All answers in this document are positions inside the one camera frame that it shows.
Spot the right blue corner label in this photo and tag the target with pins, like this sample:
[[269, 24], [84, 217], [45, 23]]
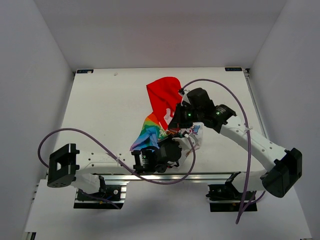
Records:
[[233, 69]]

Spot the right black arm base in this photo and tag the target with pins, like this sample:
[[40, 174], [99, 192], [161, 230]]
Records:
[[224, 198]]

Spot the white red cartoon jacket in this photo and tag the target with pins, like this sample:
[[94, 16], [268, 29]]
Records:
[[163, 96]]

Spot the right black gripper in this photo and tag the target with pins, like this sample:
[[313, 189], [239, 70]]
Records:
[[177, 119]]

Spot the aluminium front rail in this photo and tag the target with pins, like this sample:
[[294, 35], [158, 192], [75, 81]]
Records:
[[162, 177]]

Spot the aluminium right side rail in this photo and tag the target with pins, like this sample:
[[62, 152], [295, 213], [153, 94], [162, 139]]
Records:
[[246, 72]]

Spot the aluminium rail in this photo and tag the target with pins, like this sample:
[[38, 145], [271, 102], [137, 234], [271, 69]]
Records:
[[246, 72], [162, 177]]

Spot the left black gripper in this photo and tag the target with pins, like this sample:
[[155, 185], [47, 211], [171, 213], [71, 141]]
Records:
[[169, 140]]

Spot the left blue corner label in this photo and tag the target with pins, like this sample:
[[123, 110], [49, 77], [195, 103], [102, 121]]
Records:
[[84, 71]]

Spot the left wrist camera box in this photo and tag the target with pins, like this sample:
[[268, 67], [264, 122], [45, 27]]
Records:
[[186, 146]]

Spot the blue corner label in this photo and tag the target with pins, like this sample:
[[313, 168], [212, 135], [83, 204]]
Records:
[[233, 69], [84, 71]]

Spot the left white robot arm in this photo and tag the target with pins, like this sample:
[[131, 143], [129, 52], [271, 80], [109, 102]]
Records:
[[84, 170]]

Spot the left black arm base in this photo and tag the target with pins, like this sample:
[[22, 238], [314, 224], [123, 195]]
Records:
[[110, 197]]

